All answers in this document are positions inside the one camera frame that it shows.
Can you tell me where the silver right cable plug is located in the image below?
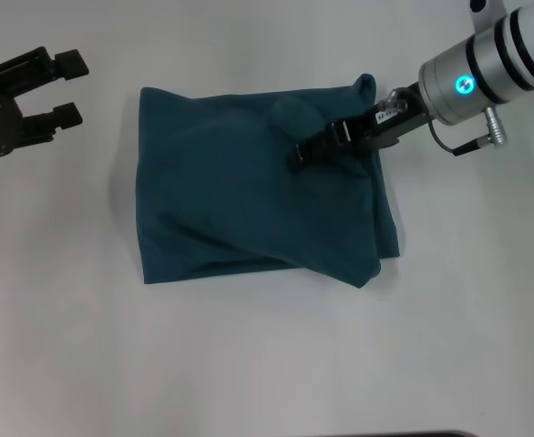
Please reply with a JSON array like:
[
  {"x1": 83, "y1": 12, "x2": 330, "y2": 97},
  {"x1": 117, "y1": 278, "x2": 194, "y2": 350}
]
[{"x1": 483, "y1": 106, "x2": 509, "y2": 147}]

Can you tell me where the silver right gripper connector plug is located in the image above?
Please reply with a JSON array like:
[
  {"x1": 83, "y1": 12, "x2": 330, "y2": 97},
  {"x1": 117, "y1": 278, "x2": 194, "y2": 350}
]
[{"x1": 384, "y1": 87, "x2": 408, "y2": 116}]

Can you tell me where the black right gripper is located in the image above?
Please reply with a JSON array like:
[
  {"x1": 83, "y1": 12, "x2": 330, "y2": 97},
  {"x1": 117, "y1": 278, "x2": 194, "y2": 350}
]
[{"x1": 285, "y1": 80, "x2": 436, "y2": 174}]

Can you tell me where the teal t-shirt with FREE print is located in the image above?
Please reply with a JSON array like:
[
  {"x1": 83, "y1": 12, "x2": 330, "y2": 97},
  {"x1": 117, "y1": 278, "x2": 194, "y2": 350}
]
[{"x1": 137, "y1": 72, "x2": 403, "y2": 290}]

